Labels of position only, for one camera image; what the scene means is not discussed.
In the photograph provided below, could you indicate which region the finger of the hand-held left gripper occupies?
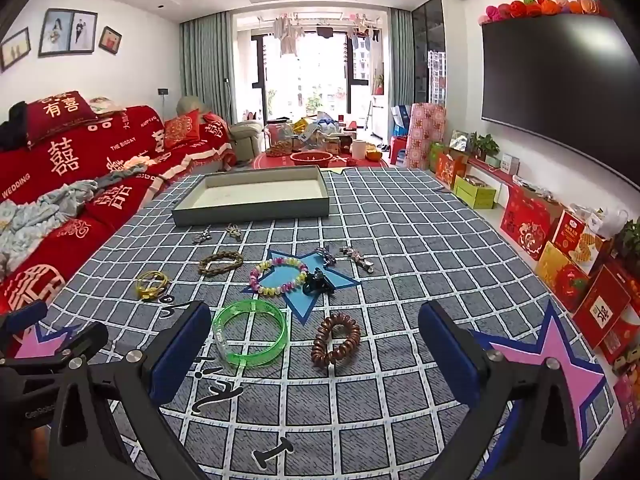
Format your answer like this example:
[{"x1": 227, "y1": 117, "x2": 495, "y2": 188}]
[
  {"x1": 0, "y1": 301, "x2": 47, "y2": 343},
  {"x1": 0, "y1": 321, "x2": 109, "y2": 376}
]

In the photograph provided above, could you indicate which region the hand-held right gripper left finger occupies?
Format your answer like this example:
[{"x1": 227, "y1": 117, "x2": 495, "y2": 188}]
[{"x1": 47, "y1": 301, "x2": 213, "y2": 480}]

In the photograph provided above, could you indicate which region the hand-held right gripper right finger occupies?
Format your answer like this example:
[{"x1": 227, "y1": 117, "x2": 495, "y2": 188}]
[{"x1": 417, "y1": 301, "x2": 581, "y2": 480}]

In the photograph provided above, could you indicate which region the yellow beaded hair tie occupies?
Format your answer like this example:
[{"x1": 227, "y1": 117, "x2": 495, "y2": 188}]
[{"x1": 135, "y1": 269, "x2": 171, "y2": 302}]

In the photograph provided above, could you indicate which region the tan braided hair tie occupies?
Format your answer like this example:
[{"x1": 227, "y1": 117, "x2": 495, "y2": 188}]
[{"x1": 198, "y1": 250, "x2": 245, "y2": 277}]

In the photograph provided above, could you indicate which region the brown spiral hair tie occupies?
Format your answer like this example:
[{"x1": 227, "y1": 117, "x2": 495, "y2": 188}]
[{"x1": 311, "y1": 312, "x2": 362, "y2": 367}]

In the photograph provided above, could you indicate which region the long silver hair clip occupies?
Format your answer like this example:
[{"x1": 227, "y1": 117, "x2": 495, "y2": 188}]
[{"x1": 340, "y1": 245, "x2": 375, "y2": 275}]

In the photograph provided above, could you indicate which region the black hair claw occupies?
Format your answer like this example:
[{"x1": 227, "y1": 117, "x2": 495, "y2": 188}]
[{"x1": 301, "y1": 267, "x2": 335, "y2": 297}]

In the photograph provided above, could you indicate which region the grey-green shallow tray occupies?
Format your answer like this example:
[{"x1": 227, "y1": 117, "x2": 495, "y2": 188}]
[{"x1": 171, "y1": 165, "x2": 332, "y2": 227}]

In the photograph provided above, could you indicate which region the small pink star sticker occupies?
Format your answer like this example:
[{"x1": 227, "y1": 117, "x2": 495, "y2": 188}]
[{"x1": 14, "y1": 324, "x2": 71, "y2": 361}]

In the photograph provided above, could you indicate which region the green translucent bangle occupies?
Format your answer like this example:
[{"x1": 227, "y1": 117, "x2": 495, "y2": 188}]
[{"x1": 211, "y1": 298, "x2": 288, "y2": 367}]

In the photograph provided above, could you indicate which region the light blue crumpled blanket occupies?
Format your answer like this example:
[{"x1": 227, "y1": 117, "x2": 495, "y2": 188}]
[{"x1": 0, "y1": 179, "x2": 109, "y2": 273}]

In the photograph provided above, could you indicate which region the large pink star sticker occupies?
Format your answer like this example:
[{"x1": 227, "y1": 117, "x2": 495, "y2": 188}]
[{"x1": 470, "y1": 300, "x2": 606, "y2": 433}]

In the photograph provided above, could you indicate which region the blue star sticker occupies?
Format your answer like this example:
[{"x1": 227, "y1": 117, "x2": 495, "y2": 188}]
[{"x1": 243, "y1": 249, "x2": 361, "y2": 325}]

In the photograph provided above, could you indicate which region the yellow and red gift box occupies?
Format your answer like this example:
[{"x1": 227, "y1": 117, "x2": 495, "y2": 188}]
[{"x1": 535, "y1": 241, "x2": 591, "y2": 311}]

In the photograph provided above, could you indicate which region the grey checked table cloth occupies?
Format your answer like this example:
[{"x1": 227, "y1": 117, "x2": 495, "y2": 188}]
[{"x1": 0, "y1": 166, "x2": 617, "y2": 480}]

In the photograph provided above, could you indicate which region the red floral gift box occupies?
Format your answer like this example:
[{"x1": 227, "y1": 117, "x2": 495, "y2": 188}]
[{"x1": 500, "y1": 186, "x2": 563, "y2": 261}]

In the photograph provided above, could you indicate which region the red gold-lettered gift box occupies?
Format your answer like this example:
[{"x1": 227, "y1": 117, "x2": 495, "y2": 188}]
[{"x1": 572, "y1": 264, "x2": 632, "y2": 350}]

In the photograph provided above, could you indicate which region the red printed sofa cover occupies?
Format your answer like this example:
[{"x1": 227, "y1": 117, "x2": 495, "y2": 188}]
[{"x1": 0, "y1": 97, "x2": 237, "y2": 313}]

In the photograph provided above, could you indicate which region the green cardboard box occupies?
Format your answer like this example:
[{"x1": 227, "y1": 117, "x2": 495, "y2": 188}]
[{"x1": 452, "y1": 176, "x2": 498, "y2": 210}]

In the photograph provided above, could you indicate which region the waffle print box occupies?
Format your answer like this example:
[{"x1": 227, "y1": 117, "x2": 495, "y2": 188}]
[{"x1": 550, "y1": 209, "x2": 608, "y2": 273}]

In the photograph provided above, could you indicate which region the grey braided cloth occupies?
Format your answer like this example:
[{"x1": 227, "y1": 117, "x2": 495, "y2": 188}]
[{"x1": 94, "y1": 155, "x2": 162, "y2": 184}]

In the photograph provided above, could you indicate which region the orange gift bag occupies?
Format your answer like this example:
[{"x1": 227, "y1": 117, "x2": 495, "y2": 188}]
[{"x1": 434, "y1": 152, "x2": 467, "y2": 190}]

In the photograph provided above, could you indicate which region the black garment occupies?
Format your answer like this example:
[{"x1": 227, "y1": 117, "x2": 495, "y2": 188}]
[{"x1": 0, "y1": 101, "x2": 29, "y2": 152}]

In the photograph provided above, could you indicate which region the dark red lettered pillow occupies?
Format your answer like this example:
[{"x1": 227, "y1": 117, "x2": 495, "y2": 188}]
[{"x1": 25, "y1": 91, "x2": 99, "y2": 147}]

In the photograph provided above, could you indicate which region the red round table cover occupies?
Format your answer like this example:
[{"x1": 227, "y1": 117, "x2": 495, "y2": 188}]
[{"x1": 250, "y1": 151, "x2": 392, "y2": 173}]

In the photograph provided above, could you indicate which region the green potted plant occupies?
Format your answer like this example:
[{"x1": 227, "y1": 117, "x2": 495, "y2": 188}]
[{"x1": 469, "y1": 132, "x2": 501, "y2": 160}]

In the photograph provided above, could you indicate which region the red gold-patterned pillow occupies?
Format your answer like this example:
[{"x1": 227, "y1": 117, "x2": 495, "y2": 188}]
[{"x1": 162, "y1": 110, "x2": 202, "y2": 150}]

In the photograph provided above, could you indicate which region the beige recliner armchair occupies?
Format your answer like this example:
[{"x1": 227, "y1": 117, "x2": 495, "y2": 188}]
[{"x1": 176, "y1": 96, "x2": 264, "y2": 162}]

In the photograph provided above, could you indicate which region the red plastic basket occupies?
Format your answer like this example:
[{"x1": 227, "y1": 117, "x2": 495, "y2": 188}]
[{"x1": 290, "y1": 151, "x2": 334, "y2": 169}]

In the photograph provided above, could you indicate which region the blue and white carton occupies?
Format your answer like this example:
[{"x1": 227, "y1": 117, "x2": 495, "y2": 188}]
[{"x1": 390, "y1": 104, "x2": 414, "y2": 136}]

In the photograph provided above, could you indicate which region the small dark framed photo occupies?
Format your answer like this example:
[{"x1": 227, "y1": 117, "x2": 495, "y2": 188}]
[{"x1": 0, "y1": 27, "x2": 31, "y2": 72}]

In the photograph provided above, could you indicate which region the large framed photo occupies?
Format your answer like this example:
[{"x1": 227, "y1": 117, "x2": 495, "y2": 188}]
[{"x1": 38, "y1": 8, "x2": 99, "y2": 56}]

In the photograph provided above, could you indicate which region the small red framed photo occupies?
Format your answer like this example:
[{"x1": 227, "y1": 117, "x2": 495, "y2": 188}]
[{"x1": 98, "y1": 25, "x2": 123, "y2": 55}]

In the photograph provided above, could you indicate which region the grey-green curtain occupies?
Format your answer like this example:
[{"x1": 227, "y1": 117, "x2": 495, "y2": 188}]
[
  {"x1": 178, "y1": 11, "x2": 237, "y2": 127},
  {"x1": 388, "y1": 8, "x2": 416, "y2": 111}
]

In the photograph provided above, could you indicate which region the hanging laundry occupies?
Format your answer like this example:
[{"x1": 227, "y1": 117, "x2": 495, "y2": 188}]
[{"x1": 272, "y1": 12, "x2": 306, "y2": 57}]

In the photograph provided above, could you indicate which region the row of colourful paper flowers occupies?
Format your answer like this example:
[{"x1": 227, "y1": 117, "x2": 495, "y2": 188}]
[{"x1": 477, "y1": 0, "x2": 602, "y2": 26}]

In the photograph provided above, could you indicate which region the pastel beaded bracelet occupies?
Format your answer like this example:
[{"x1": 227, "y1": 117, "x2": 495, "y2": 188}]
[{"x1": 249, "y1": 256, "x2": 308, "y2": 297}]

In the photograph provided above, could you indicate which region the black wall television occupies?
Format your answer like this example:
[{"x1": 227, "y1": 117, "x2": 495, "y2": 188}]
[{"x1": 481, "y1": 14, "x2": 637, "y2": 183}]

